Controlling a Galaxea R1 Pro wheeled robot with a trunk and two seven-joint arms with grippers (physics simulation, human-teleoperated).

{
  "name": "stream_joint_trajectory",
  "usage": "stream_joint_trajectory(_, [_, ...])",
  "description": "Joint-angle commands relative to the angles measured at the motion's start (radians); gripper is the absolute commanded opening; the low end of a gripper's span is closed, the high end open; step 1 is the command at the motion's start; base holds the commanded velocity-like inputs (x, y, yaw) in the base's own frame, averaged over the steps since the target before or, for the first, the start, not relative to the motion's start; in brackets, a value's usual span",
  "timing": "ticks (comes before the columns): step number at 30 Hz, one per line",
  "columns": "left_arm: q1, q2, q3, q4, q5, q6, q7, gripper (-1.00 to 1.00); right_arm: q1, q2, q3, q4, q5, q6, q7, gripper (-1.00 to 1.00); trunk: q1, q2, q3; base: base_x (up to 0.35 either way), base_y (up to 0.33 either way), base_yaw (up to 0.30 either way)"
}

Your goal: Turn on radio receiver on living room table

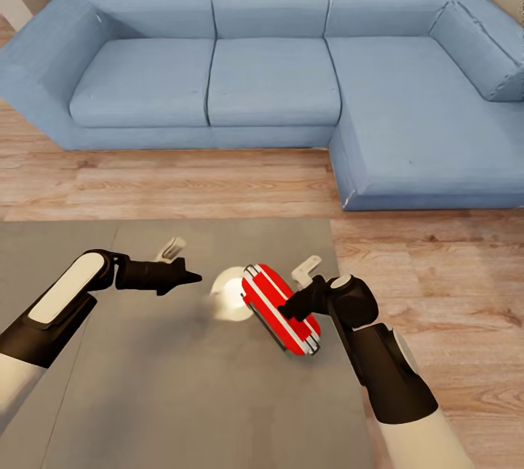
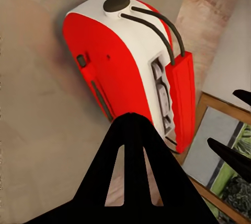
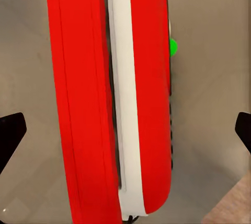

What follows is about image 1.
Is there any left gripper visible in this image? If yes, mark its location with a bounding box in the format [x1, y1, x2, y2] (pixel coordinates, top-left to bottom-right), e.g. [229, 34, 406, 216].
[140, 257, 202, 296]

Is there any radio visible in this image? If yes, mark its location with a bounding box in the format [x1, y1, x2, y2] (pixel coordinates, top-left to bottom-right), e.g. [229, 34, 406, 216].
[242, 264, 321, 355]

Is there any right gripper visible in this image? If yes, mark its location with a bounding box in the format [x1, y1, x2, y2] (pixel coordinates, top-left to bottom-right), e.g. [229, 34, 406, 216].
[278, 275, 327, 321]

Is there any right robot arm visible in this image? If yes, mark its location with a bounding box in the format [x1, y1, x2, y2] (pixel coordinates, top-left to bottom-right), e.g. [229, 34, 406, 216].
[278, 256, 477, 469]

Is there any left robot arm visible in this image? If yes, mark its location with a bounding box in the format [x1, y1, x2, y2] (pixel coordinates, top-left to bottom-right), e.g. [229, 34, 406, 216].
[0, 237, 202, 436]

